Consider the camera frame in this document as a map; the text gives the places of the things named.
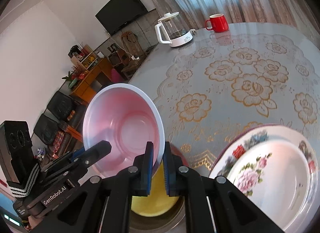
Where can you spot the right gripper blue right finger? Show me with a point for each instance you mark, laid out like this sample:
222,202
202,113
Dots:
172,160

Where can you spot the large enamel floral basin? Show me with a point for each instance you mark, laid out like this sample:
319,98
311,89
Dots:
307,142

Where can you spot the black sofa chair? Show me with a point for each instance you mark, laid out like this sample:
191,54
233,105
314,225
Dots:
56,125

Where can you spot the orange wooden cabinet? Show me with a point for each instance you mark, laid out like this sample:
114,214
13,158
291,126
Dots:
101,73

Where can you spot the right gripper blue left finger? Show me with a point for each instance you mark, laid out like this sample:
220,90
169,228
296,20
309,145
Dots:
142,178

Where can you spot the white glass electric kettle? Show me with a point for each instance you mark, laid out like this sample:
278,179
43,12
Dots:
170,30

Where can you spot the white floral plate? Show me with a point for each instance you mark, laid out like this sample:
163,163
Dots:
275,176

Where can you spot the red plastic bowl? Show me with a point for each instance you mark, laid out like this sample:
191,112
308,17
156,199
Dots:
127,118

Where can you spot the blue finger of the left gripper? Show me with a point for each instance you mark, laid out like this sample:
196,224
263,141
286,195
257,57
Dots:
92,155
77,153

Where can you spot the wooden chair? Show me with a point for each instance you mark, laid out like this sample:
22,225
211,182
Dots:
132,44

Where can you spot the stainless steel bowl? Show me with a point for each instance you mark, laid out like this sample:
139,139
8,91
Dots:
161,223

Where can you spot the black wall television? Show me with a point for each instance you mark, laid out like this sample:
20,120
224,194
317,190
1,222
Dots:
116,14

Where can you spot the red mug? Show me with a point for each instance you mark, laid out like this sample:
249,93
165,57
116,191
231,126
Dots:
217,23

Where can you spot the yellow plastic bowl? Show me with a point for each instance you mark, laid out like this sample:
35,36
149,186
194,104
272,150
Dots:
157,202

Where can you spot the wooden shelf with items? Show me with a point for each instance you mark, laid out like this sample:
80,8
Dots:
83,57

